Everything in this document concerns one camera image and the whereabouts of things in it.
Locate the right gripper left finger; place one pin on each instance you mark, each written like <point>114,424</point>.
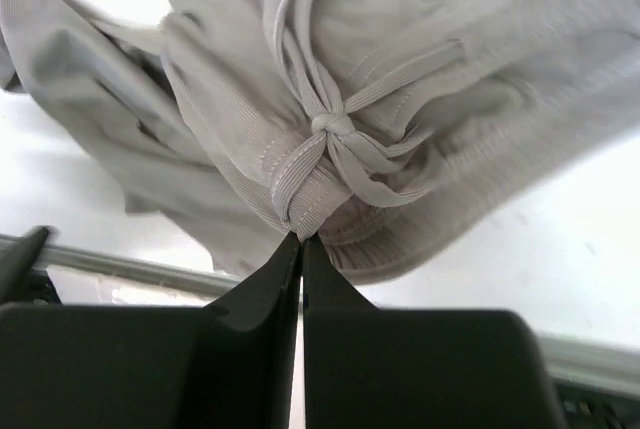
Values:
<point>228,364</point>

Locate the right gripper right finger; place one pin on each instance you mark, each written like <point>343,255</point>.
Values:
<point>368,367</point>

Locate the grey trousers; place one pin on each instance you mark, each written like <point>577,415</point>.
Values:
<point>388,128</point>

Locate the aluminium front rail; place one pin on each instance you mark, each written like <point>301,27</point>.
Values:
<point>579,362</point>

